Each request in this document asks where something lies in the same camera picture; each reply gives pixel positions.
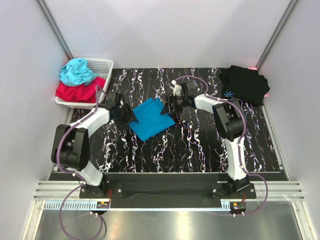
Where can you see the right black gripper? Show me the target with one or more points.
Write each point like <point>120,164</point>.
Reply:
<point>174,109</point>

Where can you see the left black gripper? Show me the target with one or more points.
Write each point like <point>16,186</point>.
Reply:
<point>130,116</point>

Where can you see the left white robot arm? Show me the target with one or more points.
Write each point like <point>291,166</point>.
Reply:
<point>71,145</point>

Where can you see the aluminium frame rail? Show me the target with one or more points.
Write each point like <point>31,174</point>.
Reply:
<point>277,190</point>

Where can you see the light turquoise t-shirt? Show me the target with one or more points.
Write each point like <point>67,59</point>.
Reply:
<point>76,72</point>

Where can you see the black folded t-shirt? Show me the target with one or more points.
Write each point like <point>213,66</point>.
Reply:
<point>243,84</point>

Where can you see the left aluminium corner post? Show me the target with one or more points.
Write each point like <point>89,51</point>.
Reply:
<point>44,8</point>

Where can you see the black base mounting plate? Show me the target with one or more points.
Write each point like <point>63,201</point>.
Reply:
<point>199,200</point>

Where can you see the pink folded cloth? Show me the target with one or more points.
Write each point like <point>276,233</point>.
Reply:
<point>255,69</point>

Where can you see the blue t-shirt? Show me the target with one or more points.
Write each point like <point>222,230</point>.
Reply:
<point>150,120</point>

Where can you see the red t-shirt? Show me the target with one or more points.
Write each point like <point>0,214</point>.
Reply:
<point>81,93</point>

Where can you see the aluminium corner post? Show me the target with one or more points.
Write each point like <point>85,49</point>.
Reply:
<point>277,32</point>
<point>44,8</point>

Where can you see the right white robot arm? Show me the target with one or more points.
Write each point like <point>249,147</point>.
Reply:
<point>231,126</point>

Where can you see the right aluminium corner post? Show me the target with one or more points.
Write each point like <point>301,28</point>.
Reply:
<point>277,32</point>

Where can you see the white plastic basket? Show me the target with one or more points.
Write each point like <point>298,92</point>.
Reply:
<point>100,66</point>

